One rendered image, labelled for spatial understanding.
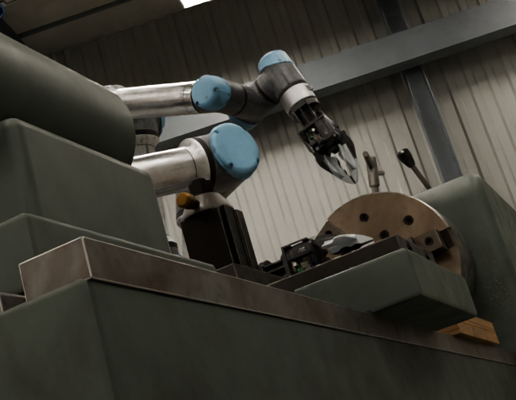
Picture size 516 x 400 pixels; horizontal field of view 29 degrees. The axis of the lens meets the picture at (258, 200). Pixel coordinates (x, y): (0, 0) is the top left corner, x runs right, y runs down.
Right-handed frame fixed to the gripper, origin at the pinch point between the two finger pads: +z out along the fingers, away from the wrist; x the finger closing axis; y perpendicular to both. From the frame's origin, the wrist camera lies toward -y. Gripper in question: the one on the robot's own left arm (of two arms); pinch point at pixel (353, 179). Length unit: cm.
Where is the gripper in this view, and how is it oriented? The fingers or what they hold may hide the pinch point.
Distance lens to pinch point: 218.5
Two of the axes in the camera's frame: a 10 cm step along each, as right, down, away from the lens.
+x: 7.7, -5.9, -2.3
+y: -4.1, -1.8, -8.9
